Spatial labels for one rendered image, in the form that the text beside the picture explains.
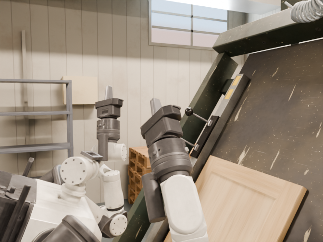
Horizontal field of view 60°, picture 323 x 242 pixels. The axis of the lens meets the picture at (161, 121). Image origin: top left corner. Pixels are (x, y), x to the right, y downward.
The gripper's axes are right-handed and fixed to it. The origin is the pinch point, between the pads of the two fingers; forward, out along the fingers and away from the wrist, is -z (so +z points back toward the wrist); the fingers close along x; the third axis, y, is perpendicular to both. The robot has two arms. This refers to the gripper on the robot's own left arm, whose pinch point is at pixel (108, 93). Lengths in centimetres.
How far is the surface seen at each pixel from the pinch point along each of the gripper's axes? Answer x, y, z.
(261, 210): 52, -9, 42
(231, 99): 36, -37, 1
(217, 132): 29.6, -33.9, 14.7
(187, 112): 20.0, -26.6, 5.6
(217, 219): 36, -14, 46
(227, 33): 32, -51, -38
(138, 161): -167, -229, 10
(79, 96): -225, -173, -80
